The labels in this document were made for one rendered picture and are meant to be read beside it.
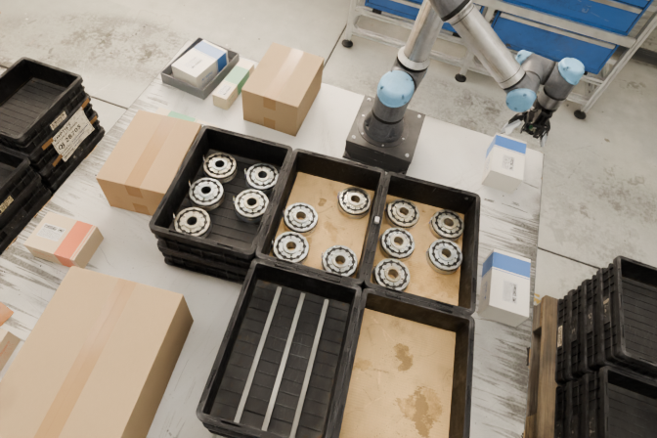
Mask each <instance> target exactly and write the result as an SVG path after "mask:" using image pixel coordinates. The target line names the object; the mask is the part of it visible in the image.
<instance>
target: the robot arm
mask: <svg viewBox="0 0 657 438"><path fill-rule="evenodd" d="M472 1H473V0H423V2H422V5H421V7H420V10H419V12H418V15H417V17H416V21H415V24H414V26H413V29H412V31H411V34H410V36H409V39H408V41H407V44H406V46H404V47H402V48H401V49H400V50H399V52H398V54H397V57H396V59H395V62H394V64H393V66H392V67H391V69H390V70H389V71H388V72H387V73H385V74H384V75H383V76H382V77H381V79H380V81H379V83H378V85H377V91H376V95H375V98H374V102H373V106H372V109H371V110H370V111H369V112H368V113H367V115H366V116H365V119H364V122H363V128H364V131H365V132H366V134H367V135H368V136H369V137H370V138H371V139H373V140H375V141H377V142H380V143H393V142H395V141H397V140H398V139H400V137H401V136H402V134H403V131H404V118H403V117H404V114H405V112H406V109H407V106H408V104H409V102H410V100H411V98H412V97H413V95H414V93H415V91H416V89H417V87H418V85H419V83H420V82H421V80H422V79H423V77H424V76H425V75H426V73H427V69H428V66H429V64H430V58H429V53H430V51H431V49H432V47H433V45H434V43H435V41H436V38H437V36H438V34H439V32H440V30H441V28H442V26H443V23H444V22H448V23H449V24H450V25H451V26H452V27H453V28H454V29H455V31H456V32H457V33H458V34H459V36H460V37H461V38H462V40H463V41H464V42H465V43H466V45H467V46H468V47H469V48H470V50H471V51H472V52H473V53H474V55H475V56H476V57H477V58H478V60H479V61H480V62H481V63H482V65H483V66H484V67H485V68H486V69H487V70H488V71H489V72H490V74H491V75H492V76H493V77H494V79H495V80H496V81H497V82H498V84H499V85H500V86H501V87H502V88H503V89H504V91H505V92H506V100H505V102H506V105H507V107H508V108H509V109H510V110H513V111H516V112H519V113H517V114H516V115H515V116H513V117H512V118H511V119H510V120H509V121H508V123H507V124H506V125H505V126H504V127H503V128H502V130H501V132H500V134H502V133H504V132H505V134H506V135H510V134H511V133H512V131H513V130H514V129H515V128H517V127H519V126H520V125H521V124H522V122H521V121H522V120H524V122H525V123H524V125H523V126H522V128H521V130H520V134H521V133H522V132H527V133H528V134H529V135H533V138H536V139H538V138H539V137H540V140H541V141H540V144H541V147H544V146H545V143H546V140H547V138H548V132H549V130H550V121H549V119H550V118H551V117H552V114H553V113H554V112H556V111H557V109H559V108H560V106H561V105H562V103H563V102H564V101H565V102H566V101H567V99H566V98H567V97H568V95H569V94H570V93H571V91H572V90H573V89H574V87H575V86H576V85H577V84H578V83H579V80H580V79H581V77H582V76H583V74H584V73H585V67H584V65H583V64H582V63H581V62H580V61H578V60H576V59H574V58H571V59H570V58H564V59H563V60H561V61H560V62H555V61H552V60H550V59H547V58H545V57H542V56H539V55H537V54H535V53H531V52H528V51H525V50H521V51H519V52H518V54H517V56H516V58H514V57H513V56H512V54H511V53H510V52H509V50H508V49H507V48H506V46H505V45H504V43H503V42H502V40H501V39H500V37H499V36H498V35H497V33H496V32H495V31H494V30H493V29H492V28H491V27H490V25H489V24H488V23H487V21H486V20H485V19H484V17H483V16H482V15H481V13H480V12H479V11H478V10H477V8H476V7H475V6H474V4H473V3H472ZM540 84H542V85H545V86H544V88H543V89H542V91H541V92H540V94H539V95H538V96H537V93H538V90H539V87H540ZM531 106H533V107H534V109H531ZM523 127H524V128H523Z"/></svg>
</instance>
